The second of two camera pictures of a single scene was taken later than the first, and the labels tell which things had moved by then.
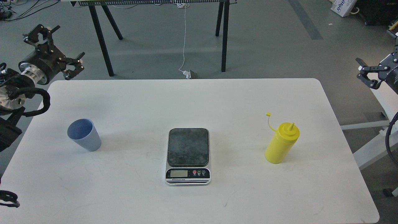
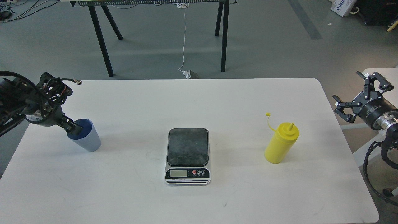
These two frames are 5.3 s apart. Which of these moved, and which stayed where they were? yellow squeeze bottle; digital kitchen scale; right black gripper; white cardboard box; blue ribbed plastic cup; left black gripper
Moved: right black gripper; left black gripper
Stayed: digital kitchen scale; blue ribbed plastic cup; yellow squeeze bottle; white cardboard box
